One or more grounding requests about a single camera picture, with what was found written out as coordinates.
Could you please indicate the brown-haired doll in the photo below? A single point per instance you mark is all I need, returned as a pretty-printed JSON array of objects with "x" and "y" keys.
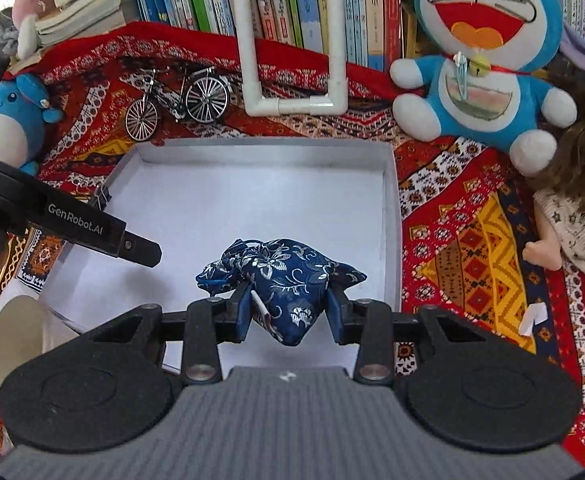
[{"x": 577, "y": 230}]

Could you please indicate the miniature metal bicycle model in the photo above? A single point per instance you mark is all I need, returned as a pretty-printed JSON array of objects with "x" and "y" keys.
[{"x": 207, "y": 96}]

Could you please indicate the red patterned blanket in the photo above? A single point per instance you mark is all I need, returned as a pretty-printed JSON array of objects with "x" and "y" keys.
[{"x": 472, "y": 240}]

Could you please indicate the small white paper piece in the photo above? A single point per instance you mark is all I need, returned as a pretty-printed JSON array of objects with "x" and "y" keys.
[{"x": 532, "y": 319}]

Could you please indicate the stack of books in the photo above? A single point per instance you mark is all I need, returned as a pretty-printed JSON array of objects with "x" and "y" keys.
[{"x": 82, "y": 5}]

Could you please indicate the pink and white plush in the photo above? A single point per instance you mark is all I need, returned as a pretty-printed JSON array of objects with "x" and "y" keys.
[{"x": 25, "y": 35}]

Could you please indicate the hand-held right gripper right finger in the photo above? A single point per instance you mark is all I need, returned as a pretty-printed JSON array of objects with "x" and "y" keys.
[{"x": 335, "y": 316}]

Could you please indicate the white cardboard box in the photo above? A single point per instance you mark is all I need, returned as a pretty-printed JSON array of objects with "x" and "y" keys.
[{"x": 272, "y": 195}]

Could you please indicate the white plastic pipe frame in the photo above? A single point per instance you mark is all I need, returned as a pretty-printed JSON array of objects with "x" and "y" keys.
[{"x": 246, "y": 35}]

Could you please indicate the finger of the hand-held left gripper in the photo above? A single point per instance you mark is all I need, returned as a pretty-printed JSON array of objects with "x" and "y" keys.
[{"x": 142, "y": 250}]

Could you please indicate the white round container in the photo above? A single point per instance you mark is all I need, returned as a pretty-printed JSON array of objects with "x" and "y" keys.
[{"x": 17, "y": 330}]

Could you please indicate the blue robot cat plush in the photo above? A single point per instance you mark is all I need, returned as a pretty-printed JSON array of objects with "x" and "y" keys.
[{"x": 477, "y": 95}]

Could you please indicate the black binder clip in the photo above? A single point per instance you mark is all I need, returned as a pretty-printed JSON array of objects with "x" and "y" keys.
[{"x": 101, "y": 197}]

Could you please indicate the blue floral fabric pouch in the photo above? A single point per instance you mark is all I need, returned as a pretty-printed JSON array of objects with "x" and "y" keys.
[{"x": 292, "y": 270}]

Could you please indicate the round blue mouse plush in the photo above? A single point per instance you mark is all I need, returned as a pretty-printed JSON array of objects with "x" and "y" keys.
[{"x": 2, "y": 125}]

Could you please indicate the grey plush toy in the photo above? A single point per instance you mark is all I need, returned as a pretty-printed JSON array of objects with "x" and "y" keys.
[{"x": 5, "y": 30}]

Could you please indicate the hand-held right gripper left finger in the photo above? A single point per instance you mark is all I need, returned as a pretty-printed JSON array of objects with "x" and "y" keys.
[{"x": 242, "y": 312}]

